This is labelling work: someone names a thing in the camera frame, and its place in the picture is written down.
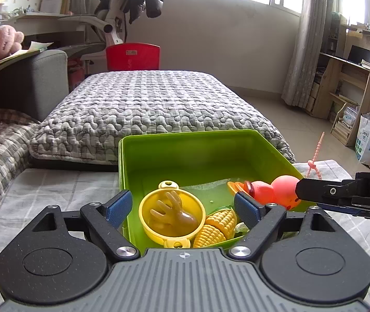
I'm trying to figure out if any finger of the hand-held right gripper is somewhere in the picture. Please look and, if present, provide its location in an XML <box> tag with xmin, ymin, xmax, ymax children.
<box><xmin>316</xmin><ymin>203</ymin><xmax>370</xmax><ymax>224</ymax></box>
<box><xmin>295</xmin><ymin>177</ymin><xmax>356</xmax><ymax>206</ymax></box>

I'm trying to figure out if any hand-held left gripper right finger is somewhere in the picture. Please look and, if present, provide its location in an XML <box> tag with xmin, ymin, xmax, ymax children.
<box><xmin>226</xmin><ymin>192</ymin><xmax>355</xmax><ymax>263</ymax></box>

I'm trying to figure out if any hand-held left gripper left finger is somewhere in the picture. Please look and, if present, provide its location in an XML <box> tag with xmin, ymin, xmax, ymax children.
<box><xmin>16</xmin><ymin>189</ymin><xmax>141</xmax><ymax>263</ymax></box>

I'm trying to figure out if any orange toy cup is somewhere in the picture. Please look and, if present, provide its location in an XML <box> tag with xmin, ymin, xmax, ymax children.
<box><xmin>227</xmin><ymin>180</ymin><xmax>254</xmax><ymax>199</ymax></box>

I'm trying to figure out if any pink beaded toy stick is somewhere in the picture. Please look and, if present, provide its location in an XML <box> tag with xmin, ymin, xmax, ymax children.
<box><xmin>307</xmin><ymin>132</ymin><xmax>326</xmax><ymax>180</ymax></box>

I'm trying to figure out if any pink animal toy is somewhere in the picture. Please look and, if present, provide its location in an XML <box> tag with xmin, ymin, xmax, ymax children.
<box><xmin>244</xmin><ymin>175</ymin><xmax>302</xmax><ymax>211</ymax></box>

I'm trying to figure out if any toy corn cob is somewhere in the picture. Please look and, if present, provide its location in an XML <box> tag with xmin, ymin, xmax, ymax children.
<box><xmin>192</xmin><ymin>209</ymin><xmax>238</xmax><ymax>249</ymax></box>

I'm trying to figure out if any yellow toy pot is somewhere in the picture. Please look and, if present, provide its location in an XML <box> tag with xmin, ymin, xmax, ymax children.
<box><xmin>138</xmin><ymin>180</ymin><xmax>206</xmax><ymax>249</ymax></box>

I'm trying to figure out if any tan hand-shaped toy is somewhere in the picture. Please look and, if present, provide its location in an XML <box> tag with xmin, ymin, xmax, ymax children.
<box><xmin>149</xmin><ymin>190</ymin><xmax>199</xmax><ymax>232</ymax></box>

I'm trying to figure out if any green plastic box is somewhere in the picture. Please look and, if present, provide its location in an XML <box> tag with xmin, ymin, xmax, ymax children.
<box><xmin>118</xmin><ymin>129</ymin><xmax>317</xmax><ymax>256</ymax></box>

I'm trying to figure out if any grey grid sheet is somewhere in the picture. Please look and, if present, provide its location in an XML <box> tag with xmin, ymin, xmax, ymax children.
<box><xmin>0</xmin><ymin>159</ymin><xmax>370</xmax><ymax>306</ymax></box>

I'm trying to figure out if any grey quilted cushion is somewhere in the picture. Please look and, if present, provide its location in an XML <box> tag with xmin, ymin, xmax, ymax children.
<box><xmin>29</xmin><ymin>70</ymin><xmax>296</xmax><ymax>173</ymax></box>

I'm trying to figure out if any wooden shelf desk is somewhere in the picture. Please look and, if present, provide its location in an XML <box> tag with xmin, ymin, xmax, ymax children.
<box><xmin>311</xmin><ymin>15</ymin><xmax>370</xmax><ymax>147</ymax></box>

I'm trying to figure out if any black laptop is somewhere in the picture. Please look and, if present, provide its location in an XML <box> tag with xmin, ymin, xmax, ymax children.
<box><xmin>347</xmin><ymin>45</ymin><xmax>370</xmax><ymax>66</ymax></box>

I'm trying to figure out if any grey sofa armrest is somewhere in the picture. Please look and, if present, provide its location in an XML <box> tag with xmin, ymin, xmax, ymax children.
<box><xmin>0</xmin><ymin>49</ymin><xmax>69</xmax><ymax>122</ymax></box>

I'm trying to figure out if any red plastic chair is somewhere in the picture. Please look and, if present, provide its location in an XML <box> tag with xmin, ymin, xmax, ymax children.
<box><xmin>106</xmin><ymin>42</ymin><xmax>160</xmax><ymax>71</ymax></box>

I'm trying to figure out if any grey curtain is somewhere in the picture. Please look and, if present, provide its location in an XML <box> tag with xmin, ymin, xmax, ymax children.
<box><xmin>281</xmin><ymin>0</ymin><xmax>343</xmax><ymax>107</ymax></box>

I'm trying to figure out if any white office chair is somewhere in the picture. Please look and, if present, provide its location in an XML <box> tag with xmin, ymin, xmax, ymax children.
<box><xmin>58</xmin><ymin>0</ymin><xmax>133</xmax><ymax>72</ymax></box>

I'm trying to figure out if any open book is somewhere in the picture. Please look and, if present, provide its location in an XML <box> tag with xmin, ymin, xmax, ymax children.
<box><xmin>0</xmin><ymin>41</ymin><xmax>54</xmax><ymax>82</ymax></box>

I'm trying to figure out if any pink plush toy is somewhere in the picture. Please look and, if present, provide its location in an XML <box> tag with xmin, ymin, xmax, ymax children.
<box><xmin>0</xmin><ymin>25</ymin><xmax>24</xmax><ymax>67</ymax></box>

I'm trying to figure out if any white desk with shelves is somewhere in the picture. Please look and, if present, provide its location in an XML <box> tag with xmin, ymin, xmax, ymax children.
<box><xmin>0</xmin><ymin>0</ymin><xmax>85</xmax><ymax>40</ymax></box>

